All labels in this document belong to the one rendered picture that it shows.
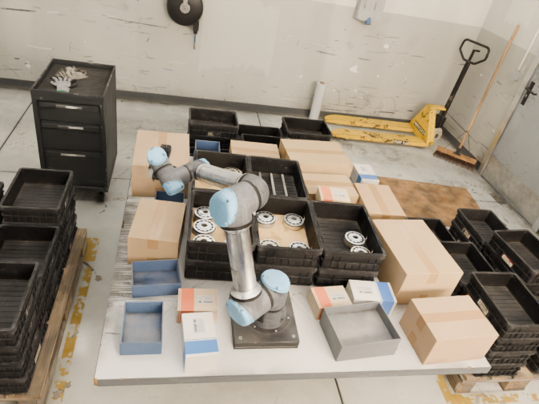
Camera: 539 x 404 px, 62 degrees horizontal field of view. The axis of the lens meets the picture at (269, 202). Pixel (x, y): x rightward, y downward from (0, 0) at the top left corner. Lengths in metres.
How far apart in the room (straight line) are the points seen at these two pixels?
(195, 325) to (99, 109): 1.91
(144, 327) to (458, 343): 1.26
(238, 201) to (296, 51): 3.99
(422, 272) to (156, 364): 1.20
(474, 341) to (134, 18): 4.31
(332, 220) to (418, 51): 3.72
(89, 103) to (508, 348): 2.92
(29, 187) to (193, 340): 1.67
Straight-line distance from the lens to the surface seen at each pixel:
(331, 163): 2.77
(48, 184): 3.07
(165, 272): 2.10
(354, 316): 2.04
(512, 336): 2.78
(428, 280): 2.21
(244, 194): 1.49
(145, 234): 2.06
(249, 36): 5.20
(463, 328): 2.08
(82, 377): 2.64
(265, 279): 1.74
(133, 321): 1.92
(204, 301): 1.90
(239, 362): 1.83
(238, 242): 1.54
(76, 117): 3.34
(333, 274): 2.14
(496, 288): 3.05
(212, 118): 3.94
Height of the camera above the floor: 2.18
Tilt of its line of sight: 34 degrees down
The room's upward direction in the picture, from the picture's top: 12 degrees clockwise
